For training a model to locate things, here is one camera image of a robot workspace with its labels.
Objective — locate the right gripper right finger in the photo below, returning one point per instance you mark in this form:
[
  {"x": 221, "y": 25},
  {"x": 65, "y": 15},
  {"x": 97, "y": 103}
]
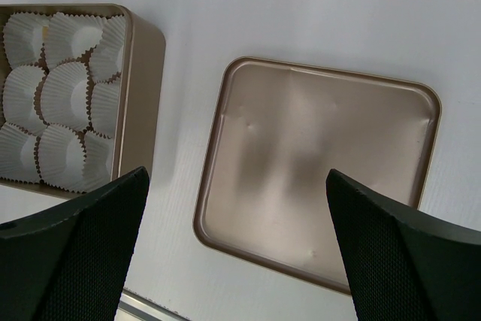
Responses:
[{"x": 401, "y": 263}]

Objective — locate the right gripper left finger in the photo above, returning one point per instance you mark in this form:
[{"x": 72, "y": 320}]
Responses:
[{"x": 70, "y": 261}]

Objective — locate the gold tin box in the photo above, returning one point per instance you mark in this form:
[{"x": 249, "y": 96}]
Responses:
[{"x": 80, "y": 90}]

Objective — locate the gold tin lid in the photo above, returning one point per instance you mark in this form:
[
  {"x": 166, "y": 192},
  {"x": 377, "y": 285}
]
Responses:
[{"x": 278, "y": 129}]

